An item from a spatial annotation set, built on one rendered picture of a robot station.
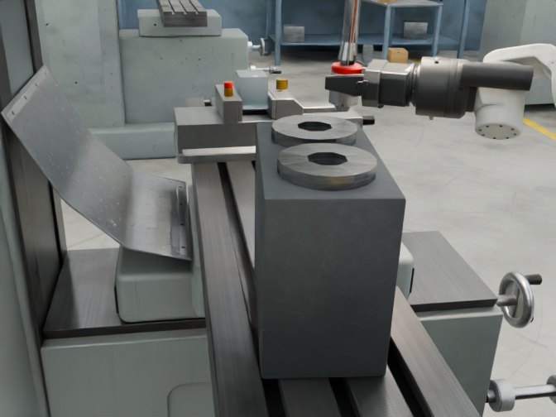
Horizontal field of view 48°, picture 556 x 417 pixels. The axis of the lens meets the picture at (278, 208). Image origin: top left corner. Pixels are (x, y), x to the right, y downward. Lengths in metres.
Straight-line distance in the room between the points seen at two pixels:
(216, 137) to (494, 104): 0.48
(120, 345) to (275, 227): 0.58
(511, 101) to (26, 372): 0.83
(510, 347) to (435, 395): 1.83
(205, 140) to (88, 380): 0.45
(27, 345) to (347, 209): 0.66
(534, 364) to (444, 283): 1.23
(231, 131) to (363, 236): 0.63
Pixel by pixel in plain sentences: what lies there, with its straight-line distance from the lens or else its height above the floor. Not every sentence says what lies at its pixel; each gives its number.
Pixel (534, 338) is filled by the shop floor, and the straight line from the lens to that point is 2.52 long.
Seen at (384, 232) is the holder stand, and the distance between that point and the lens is 0.54.
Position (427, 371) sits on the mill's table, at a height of 0.97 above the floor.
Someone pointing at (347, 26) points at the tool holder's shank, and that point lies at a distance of 0.98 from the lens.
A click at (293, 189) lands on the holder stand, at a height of 1.15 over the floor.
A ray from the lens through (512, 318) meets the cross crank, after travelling 1.40.
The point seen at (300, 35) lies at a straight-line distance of 6.94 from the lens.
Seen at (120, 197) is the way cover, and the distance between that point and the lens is 1.08.
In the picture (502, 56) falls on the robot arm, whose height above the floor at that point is 1.19.
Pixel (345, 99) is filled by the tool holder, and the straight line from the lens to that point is 0.99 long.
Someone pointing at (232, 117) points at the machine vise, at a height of 1.05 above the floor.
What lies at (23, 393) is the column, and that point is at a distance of 1.08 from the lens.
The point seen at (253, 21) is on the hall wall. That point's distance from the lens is 7.61.
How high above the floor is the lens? 1.35
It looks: 24 degrees down
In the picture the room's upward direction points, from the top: 1 degrees clockwise
